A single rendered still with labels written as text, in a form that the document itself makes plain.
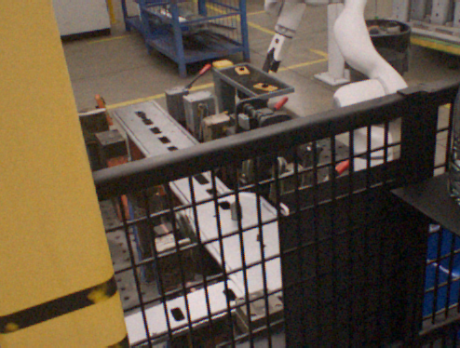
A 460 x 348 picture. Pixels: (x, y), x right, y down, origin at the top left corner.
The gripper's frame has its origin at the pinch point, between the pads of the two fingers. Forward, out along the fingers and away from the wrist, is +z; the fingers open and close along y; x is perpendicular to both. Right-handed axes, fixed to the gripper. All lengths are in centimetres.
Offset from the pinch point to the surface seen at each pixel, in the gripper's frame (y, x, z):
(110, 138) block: -62, 24, 34
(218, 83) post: -20.4, 10.7, 9.5
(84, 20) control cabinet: 424, 422, 121
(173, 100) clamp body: -24.9, 24.3, 22.9
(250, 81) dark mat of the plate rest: -36.8, -7.9, -0.2
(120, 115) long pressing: -36, 38, 35
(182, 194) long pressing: -84, -18, 28
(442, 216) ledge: -156, -80, -21
